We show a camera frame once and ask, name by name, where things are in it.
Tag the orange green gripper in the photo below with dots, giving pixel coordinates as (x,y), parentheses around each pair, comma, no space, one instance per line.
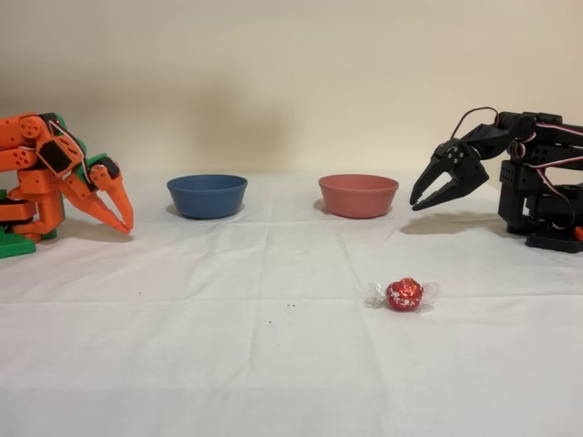
(101,181)

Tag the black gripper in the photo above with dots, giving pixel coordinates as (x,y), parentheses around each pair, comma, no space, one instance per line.
(456,160)

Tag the red candy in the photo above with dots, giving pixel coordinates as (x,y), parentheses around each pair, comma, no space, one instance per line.
(403,296)

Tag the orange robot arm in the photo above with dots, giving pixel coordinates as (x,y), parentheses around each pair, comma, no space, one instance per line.
(27,129)

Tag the green robot base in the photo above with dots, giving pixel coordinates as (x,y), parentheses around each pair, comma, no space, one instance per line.
(16,248)

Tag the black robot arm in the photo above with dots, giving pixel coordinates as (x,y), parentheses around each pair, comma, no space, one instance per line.
(512,179)

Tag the red bowl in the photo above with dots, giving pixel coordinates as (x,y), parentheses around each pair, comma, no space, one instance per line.
(358,198)

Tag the blue bowl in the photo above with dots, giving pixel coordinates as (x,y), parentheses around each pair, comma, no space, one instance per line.
(207,198)

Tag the small red clamp knob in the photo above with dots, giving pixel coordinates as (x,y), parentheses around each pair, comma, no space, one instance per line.
(579,232)

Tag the white tablecloth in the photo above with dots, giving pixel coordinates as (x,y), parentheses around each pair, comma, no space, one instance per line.
(228,364)

